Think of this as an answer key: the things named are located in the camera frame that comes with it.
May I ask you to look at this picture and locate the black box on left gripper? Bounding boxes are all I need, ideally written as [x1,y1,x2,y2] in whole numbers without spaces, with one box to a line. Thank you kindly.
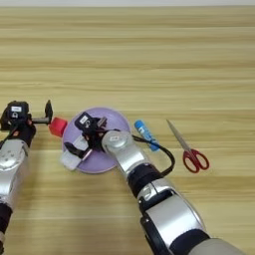
[6,101,30,121]

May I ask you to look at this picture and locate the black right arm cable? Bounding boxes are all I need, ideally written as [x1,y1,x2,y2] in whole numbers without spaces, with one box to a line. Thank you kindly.
[131,133,176,177]

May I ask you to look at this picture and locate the blue glue stick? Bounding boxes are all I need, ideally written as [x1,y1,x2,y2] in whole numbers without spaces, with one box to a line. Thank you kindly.
[133,120,160,152]

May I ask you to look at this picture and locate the purple round plate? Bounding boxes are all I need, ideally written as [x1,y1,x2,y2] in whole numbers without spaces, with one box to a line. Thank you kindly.
[62,107,131,174]

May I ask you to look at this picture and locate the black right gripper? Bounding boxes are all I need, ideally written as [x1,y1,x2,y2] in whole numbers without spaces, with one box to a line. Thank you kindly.
[63,117,111,159]

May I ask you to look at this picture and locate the red cube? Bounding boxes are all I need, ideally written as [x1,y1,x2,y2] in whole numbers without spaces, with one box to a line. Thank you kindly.
[49,117,69,138]

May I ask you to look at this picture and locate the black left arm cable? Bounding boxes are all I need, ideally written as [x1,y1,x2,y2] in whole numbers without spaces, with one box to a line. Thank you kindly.
[0,128,18,147]

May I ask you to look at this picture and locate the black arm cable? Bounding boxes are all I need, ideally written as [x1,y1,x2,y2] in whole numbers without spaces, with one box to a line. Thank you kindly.
[0,128,18,147]
[131,133,176,177]

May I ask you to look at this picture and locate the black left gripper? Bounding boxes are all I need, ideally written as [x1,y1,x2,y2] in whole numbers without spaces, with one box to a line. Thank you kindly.
[0,99,54,147]

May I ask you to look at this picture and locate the red handled scissors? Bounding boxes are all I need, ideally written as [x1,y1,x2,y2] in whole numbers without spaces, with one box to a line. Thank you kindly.
[165,119,210,174]

